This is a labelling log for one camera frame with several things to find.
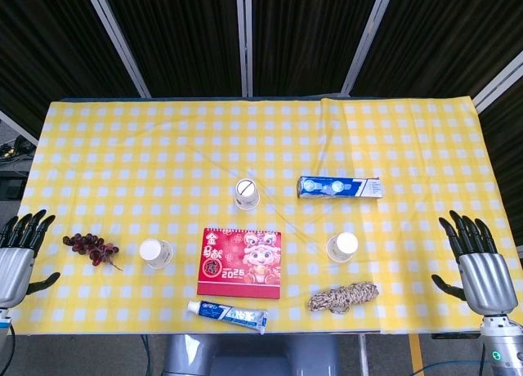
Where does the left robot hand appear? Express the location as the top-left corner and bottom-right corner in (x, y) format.
(0, 208), (61, 310)

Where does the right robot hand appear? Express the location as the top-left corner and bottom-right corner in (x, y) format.
(431, 209), (516, 315)

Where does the white paper cup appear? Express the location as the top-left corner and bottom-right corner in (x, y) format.
(139, 238), (174, 270)
(234, 177), (262, 211)
(325, 231), (360, 264)

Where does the dark red grape bunch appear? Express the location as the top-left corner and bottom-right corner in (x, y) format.
(62, 232), (123, 271)

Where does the white table leg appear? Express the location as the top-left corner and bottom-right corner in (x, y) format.
(357, 333), (369, 376)

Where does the blue white toothpaste box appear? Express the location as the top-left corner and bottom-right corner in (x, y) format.
(297, 176), (386, 199)

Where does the yellow white checked tablecloth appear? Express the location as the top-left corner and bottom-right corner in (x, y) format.
(11, 97), (523, 336)

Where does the blue white toothpaste tube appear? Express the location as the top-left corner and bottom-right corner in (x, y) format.
(186, 300), (269, 335)

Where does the red desk calendar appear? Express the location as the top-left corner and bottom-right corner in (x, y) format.
(196, 227), (283, 300)

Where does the grey robot torso base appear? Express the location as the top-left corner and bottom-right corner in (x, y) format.
(163, 333), (340, 376)

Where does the black equipment with cables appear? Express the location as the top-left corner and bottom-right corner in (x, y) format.
(0, 133), (36, 201)

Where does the white metal frame post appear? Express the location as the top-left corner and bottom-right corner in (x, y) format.
(235, 0), (254, 98)
(340, 0), (400, 96)
(472, 51), (523, 114)
(0, 109), (40, 145)
(81, 0), (152, 98)

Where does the coiled beige rope bundle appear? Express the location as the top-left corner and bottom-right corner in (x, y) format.
(306, 281), (380, 315)

